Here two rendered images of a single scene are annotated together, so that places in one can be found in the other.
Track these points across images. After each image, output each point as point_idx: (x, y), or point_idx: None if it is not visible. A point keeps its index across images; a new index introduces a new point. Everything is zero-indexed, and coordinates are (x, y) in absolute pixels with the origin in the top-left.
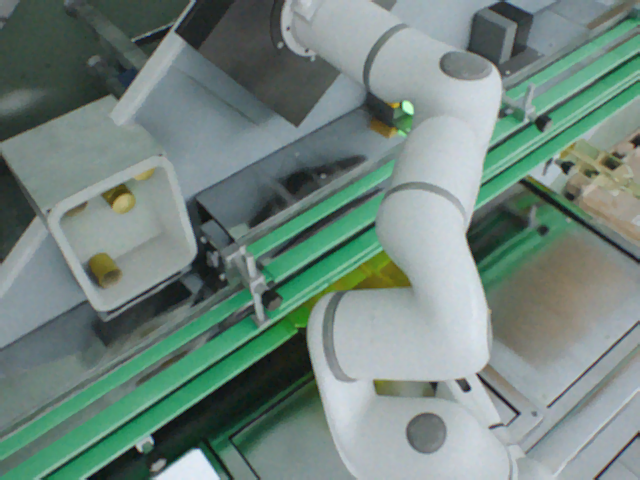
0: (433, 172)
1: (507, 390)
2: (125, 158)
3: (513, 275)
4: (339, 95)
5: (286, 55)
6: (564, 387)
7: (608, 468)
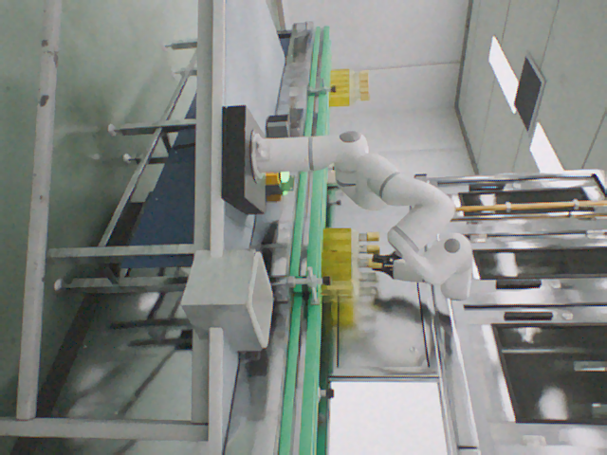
0: (389, 170)
1: None
2: (246, 263)
3: (355, 223)
4: None
5: (257, 181)
6: None
7: None
